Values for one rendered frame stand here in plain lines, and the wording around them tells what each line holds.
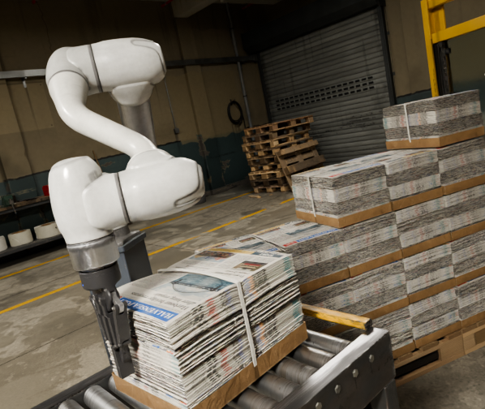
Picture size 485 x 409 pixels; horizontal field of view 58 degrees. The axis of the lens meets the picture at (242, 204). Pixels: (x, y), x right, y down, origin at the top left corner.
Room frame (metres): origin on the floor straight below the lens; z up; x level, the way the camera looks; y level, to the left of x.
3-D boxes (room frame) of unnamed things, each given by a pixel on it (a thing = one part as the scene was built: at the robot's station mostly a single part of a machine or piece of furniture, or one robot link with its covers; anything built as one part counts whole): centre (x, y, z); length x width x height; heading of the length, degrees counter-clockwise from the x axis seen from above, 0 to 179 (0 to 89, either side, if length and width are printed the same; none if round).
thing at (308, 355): (1.07, 0.01, 0.77); 0.47 x 0.05 x 0.05; 40
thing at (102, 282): (0.83, 0.30, 1.09); 0.08 x 0.07 x 0.09; 40
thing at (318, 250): (2.00, -0.34, 0.42); 1.17 x 0.39 x 0.83; 109
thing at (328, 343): (1.11, -0.04, 0.77); 0.47 x 0.05 x 0.05; 40
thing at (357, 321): (1.16, -0.11, 0.81); 0.43 x 0.03 x 0.02; 40
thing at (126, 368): (0.83, 0.30, 0.93); 0.03 x 0.01 x 0.07; 130
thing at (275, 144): (8.82, -0.99, 0.65); 1.33 x 0.94 x 1.30; 134
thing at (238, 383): (0.89, 0.22, 0.83); 0.29 x 0.16 x 0.04; 44
